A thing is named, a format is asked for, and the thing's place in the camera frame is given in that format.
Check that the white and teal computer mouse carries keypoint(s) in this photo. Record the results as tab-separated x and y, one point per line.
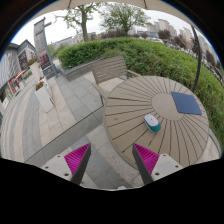
152	123

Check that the black umbrella pole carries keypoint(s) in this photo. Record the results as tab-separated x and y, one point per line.
199	57

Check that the large tree left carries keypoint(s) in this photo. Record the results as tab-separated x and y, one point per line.
77	17

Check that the dark blue mouse pad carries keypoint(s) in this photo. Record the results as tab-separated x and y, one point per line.
185	103

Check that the slatted wooden chair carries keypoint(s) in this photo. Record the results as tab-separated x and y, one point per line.
107	69

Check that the large tree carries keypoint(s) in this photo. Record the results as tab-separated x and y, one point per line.
123	16
77	17

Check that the white planter box near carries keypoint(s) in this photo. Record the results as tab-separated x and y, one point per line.
44	96

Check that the grey building with shopfronts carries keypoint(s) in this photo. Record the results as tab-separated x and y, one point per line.
12	64

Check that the round slatted wooden table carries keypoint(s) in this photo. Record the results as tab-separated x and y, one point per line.
182	136

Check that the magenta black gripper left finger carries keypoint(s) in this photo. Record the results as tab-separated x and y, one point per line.
77	161

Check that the tall grey sign pillar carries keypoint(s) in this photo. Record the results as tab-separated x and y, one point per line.
44	58

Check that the large tree right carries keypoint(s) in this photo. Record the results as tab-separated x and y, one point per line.
123	16

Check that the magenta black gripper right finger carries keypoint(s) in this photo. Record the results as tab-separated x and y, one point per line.
146	161

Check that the green hedge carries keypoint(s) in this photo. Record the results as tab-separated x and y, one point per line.
149	58

